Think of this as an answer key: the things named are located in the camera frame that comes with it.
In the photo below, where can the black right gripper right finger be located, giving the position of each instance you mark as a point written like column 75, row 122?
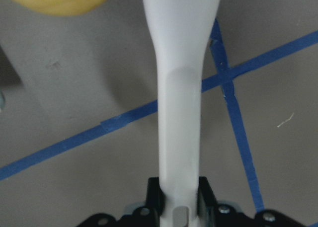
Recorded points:
column 213, row 213

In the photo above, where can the beige hand brush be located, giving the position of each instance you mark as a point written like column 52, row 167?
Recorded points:
column 180, row 31

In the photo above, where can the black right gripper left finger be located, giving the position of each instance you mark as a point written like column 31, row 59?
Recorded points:
column 146, row 215

